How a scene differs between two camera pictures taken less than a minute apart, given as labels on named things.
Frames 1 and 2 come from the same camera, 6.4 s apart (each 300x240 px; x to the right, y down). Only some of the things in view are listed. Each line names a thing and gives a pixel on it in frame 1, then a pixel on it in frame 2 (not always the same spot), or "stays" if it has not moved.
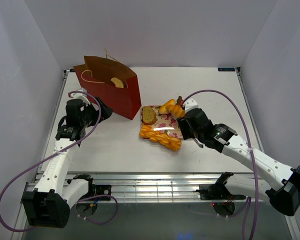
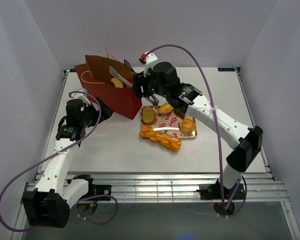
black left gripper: x=106 y=112 stays
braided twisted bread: x=170 y=142 stays
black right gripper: x=184 y=126 -> x=140 y=80
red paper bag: x=116 y=86 stays
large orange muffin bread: x=118 y=83 stays
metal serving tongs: x=200 y=144 -> x=123 y=78
